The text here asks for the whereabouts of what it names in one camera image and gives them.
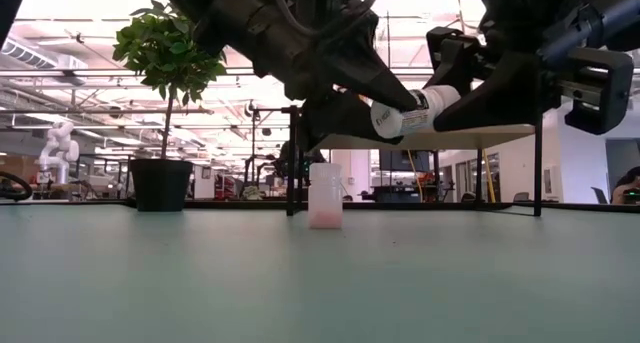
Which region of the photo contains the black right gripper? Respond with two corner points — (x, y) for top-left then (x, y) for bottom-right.
(433, 37), (635, 136)

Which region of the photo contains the black monitor screen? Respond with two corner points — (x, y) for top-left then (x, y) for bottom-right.
(378, 149), (432, 173)

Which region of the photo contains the yellow hanging cable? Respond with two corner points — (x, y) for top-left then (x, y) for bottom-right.
(480, 150), (497, 204)

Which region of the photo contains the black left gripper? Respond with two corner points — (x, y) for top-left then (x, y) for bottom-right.
(219, 0), (420, 152)

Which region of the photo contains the white bottle red label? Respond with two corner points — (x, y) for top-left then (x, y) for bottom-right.
(369, 84), (462, 140)

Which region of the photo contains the wooden shelf with black frame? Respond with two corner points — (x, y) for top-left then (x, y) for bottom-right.
(286, 105), (545, 218)

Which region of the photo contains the person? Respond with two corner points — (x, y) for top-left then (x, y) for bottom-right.
(610, 166), (640, 206)

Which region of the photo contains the small translucent white bottle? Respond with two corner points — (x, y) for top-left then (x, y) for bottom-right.
(307, 162), (344, 230)

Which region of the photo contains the black table frame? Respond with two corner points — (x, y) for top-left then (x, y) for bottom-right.
(0, 197), (640, 212)

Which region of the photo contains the black cable loop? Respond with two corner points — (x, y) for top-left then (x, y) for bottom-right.
(0, 171), (34, 203)

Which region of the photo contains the silver ventilation duct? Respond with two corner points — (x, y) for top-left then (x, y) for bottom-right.
(0, 34), (89, 72)

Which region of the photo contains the green plant in black pot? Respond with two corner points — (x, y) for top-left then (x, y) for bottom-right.
(112, 0), (229, 213)

